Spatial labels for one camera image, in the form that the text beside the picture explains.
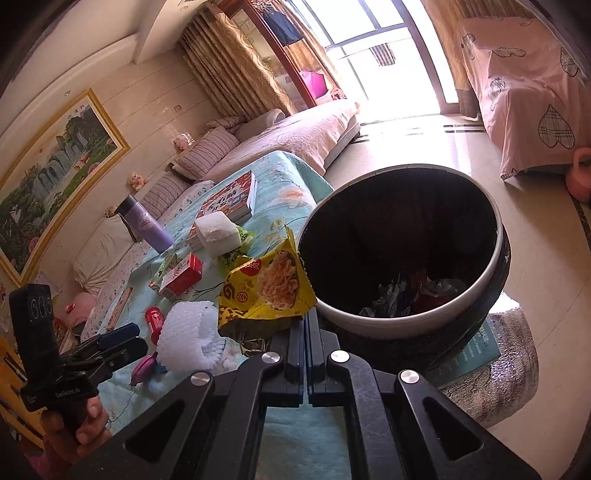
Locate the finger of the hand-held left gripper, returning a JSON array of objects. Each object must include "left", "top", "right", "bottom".
[
  {"left": 69, "top": 337, "right": 149, "bottom": 386},
  {"left": 69, "top": 322, "right": 141, "bottom": 357}
]

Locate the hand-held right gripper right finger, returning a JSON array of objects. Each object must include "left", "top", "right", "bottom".
[{"left": 307, "top": 307, "right": 543, "bottom": 480}]

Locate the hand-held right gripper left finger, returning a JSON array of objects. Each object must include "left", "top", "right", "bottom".
[{"left": 69, "top": 307, "right": 308, "bottom": 480}]

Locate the pink candy wrapper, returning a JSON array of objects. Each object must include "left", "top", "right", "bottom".
[{"left": 130, "top": 354, "right": 169, "bottom": 386}]

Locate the small red can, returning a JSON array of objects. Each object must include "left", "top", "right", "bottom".
[{"left": 144, "top": 307, "right": 165, "bottom": 344}]

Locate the white foam net sleeve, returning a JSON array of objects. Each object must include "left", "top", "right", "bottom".
[{"left": 157, "top": 302, "right": 227, "bottom": 372}]

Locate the yellow noodle packet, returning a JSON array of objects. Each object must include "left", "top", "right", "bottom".
[{"left": 217, "top": 226, "right": 319, "bottom": 340}]

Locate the red green carton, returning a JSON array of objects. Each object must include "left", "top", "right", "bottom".
[{"left": 148, "top": 253, "right": 204, "bottom": 302}]

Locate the white foam block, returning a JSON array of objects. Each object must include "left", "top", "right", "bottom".
[{"left": 194, "top": 212, "right": 243, "bottom": 257}]

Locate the black round bin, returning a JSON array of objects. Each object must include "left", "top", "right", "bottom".
[{"left": 295, "top": 165, "right": 512, "bottom": 374}]

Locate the person's left hand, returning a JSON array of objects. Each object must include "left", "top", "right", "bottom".
[{"left": 39, "top": 394, "right": 112, "bottom": 467}]

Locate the wooden strip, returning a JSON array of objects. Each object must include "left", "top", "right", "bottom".
[{"left": 105, "top": 287, "right": 134, "bottom": 330}]

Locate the pink plush pig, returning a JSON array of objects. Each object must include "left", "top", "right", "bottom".
[{"left": 58, "top": 291, "right": 96, "bottom": 326}]

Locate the white cushion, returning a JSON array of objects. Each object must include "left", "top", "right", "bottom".
[{"left": 73, "top": 215, "right": 139, "bottom": 296}]

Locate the purple thermos bottle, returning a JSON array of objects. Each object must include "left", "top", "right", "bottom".
[{"left": 115, "top": 194, "right": 175, "bottom": 254}]

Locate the crumpled plastic wrapper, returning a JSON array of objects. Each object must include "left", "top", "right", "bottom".
[{"left": 360, "top": 272, "right": 467, "bottom": 320}]

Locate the green spouted pouch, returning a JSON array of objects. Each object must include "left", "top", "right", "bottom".
[{"left": 221, "top": 225, "right": 257, "bottom": 269}]

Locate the teal book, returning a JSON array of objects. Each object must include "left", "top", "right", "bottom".
[{"left": 436, "top": 318, "right": 502, "bottom": 377}]

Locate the framed landscape painting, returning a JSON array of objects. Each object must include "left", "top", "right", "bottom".
[{"left": 0, "top": 88, "right": 131, "bottom": 287}]

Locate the red cover book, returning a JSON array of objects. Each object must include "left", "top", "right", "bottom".
[{"left": 195, "top": 170, "right": 258, "bottom": 222}]

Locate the large striped pillow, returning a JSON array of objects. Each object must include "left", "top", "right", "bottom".
[{"left": 178, "top": 127, "right": 241, "bottom": 181}]

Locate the pink covered sofa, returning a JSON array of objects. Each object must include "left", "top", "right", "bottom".
[{"left": 71, "top": 99, "right": 362, "bottom": 324}]

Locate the small striped pillow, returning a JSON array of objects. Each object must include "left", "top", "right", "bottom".
[{"left": 203, "top": 115, "right": 247, "bottom": 133}]

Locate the magenta bag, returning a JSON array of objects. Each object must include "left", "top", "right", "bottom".
[{"left": 299, "top": 69, "right": 328, "bottom": 100}]

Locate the beige patterned curtain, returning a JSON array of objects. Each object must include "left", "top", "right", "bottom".
[
  {"left": 422, "top": 0, "right": 485, "bottom": 120},
  {"left": 178, "top": 9, "right": 296, "bottom": 123}
]

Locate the checked hanging towel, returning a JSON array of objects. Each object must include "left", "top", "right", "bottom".
[{"left": 369, "top": 42, "right": 397, "bottom": 68}]

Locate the pink kettlebell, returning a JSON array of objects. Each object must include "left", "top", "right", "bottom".
[{"left": 567, "top": 148, "right": 591, "bottom": 204}]

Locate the pink heart print cover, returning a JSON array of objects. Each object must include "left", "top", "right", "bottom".
[{"left": 455, "top": 16, "right": 591, "bottom": 181}]

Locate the blue hanging garment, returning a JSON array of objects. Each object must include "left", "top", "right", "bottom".
[{"left": 263, "top": 9, "right": 303, "bottom": 47}]

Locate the red wooden door frame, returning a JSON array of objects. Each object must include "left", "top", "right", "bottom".
[{"left": 217, "top": 0, "right": 342, "bottom": 114}]

